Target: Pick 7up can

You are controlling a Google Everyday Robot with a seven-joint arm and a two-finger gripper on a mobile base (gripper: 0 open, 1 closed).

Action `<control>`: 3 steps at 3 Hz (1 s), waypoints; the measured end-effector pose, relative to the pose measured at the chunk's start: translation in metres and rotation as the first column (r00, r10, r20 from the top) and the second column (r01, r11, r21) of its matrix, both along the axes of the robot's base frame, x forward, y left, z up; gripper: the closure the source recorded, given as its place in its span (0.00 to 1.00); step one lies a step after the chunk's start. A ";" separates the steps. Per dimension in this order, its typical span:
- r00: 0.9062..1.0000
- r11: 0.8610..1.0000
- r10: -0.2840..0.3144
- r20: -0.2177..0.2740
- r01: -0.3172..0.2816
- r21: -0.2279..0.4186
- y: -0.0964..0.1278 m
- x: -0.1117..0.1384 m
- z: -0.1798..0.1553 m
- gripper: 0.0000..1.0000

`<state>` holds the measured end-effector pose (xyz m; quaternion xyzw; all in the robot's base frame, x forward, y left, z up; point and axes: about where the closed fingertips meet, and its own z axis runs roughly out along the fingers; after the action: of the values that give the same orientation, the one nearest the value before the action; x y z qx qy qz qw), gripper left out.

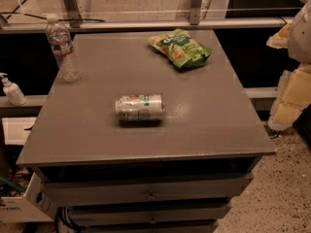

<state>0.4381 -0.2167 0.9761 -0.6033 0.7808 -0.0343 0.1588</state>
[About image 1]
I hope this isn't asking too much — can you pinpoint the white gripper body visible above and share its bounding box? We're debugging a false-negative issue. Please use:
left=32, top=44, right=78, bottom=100
left=288, top=0, right=311, bottom=64

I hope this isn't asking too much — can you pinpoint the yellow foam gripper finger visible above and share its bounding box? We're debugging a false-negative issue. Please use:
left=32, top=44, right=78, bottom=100
left=266, top=23, right=292, bottom=49
left=267, top=63, right=311, bottom=131

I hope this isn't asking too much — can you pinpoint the silver 7up soda can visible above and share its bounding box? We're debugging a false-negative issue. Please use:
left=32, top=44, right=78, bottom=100
left=115, top=94, right=164, bottom=121

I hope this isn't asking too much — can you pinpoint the green chip bag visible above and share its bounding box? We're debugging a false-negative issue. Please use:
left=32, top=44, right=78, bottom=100
left=148, top=29, right=211, bottom=70

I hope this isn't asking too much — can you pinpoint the grey drawer cabinet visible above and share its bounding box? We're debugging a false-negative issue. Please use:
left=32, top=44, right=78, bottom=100
left=17, top=30, right=274, bottom=233

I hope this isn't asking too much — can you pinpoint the clear plastic water bottle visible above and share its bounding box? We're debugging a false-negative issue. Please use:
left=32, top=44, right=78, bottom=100
left=46, top=14, right=82, bottom=83

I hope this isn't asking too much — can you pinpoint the white pump dispenser bottle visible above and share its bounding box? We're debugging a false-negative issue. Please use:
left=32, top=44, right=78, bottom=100
left=0, top=73, right=26, bottom=107

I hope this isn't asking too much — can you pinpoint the white cardboard box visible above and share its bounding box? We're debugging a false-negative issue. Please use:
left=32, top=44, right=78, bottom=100
left=0, top=174, right=57, bottom=223

